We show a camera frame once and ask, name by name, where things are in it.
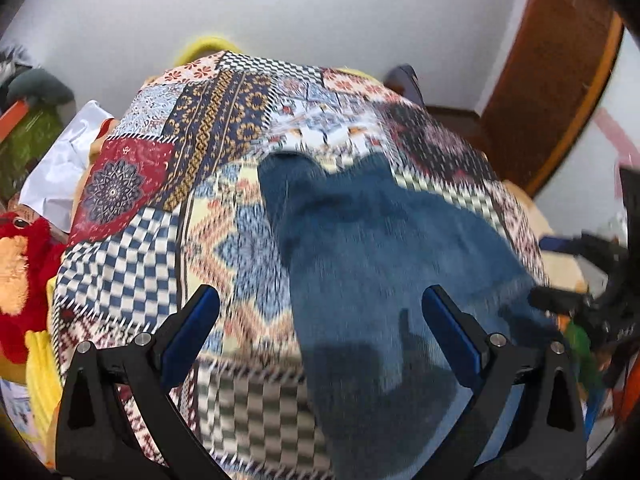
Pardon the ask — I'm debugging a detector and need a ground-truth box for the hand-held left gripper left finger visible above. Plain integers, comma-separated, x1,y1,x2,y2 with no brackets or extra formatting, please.
54,284,226,480

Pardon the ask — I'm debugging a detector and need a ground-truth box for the brown wooden door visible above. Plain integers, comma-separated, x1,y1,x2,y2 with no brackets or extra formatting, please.
472,0,626,198

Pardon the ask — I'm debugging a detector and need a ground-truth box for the yellow plush pillow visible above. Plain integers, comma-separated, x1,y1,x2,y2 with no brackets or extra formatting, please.
177,34,243,63

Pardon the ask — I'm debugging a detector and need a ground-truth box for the yellow fleece blanket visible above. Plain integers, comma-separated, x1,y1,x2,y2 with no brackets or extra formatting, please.
22,275,63,466

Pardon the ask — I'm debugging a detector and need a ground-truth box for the rainbow coloured cloth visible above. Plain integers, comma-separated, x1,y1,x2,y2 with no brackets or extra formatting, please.
562,317,613,441

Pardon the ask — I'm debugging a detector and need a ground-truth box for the blue denim jacket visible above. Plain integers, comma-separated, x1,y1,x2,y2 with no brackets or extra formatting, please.
257,151,566,480

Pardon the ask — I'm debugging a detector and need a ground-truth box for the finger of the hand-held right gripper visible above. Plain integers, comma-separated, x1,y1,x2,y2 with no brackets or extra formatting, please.
539,232,618,262
529,285,601,320

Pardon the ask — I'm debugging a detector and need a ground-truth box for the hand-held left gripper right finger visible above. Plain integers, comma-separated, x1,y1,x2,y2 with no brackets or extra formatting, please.
421,284,587,480

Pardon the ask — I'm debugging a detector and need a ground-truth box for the grey-blue backpack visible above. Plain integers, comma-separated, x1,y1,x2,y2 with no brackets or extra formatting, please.
384,63,426,107

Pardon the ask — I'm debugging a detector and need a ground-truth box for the red plush toy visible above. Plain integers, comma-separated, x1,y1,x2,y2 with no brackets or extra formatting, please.
0,210,68,366

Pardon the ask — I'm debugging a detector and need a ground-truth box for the white plastic bag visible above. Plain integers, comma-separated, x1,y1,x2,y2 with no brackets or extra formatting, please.
19,100,117,233

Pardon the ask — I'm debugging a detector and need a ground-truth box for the grey-green plush item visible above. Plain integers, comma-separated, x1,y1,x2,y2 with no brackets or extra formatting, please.
6,67,76,106

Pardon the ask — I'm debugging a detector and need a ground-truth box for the patchwork printed blanket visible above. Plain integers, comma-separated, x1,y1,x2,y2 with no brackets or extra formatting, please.
50,50,548,480

